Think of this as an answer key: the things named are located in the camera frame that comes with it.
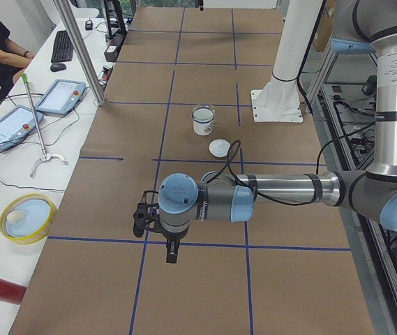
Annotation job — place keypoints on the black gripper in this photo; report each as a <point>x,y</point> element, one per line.
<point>172,236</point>

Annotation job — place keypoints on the teach pendant tablet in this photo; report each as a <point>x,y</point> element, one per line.
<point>15,127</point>
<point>61,97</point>

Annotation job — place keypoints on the black box with label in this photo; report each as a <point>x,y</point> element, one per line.
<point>114,46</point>

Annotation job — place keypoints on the yellow tape roll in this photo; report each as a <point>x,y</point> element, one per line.
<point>27,219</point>

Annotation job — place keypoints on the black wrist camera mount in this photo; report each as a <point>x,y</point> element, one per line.
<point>146,218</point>

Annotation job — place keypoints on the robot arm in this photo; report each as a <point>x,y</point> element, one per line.
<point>371,192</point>

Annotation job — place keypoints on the near teach pendant tablet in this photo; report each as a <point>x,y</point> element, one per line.
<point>15,127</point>

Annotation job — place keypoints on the clear glass funnel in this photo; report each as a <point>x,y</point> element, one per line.
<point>203,113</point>

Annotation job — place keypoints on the metal reacher grabber stick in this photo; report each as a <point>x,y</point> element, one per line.
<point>47,157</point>

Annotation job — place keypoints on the aluminium frame post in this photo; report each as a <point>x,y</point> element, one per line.
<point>70,23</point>

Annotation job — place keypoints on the far teach pendant tablet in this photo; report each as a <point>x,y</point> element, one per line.
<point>61,97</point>

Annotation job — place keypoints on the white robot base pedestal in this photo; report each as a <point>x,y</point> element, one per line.
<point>279,100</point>

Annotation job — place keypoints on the white ceramic lid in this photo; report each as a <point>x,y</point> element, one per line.
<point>219,148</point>

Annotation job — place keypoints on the black keyboard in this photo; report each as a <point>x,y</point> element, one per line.
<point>62,48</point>

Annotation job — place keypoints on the white enamel mug blue rim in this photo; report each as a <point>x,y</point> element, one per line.
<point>203,129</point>

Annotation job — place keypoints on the black computer mouse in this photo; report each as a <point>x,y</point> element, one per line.
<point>56,67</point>

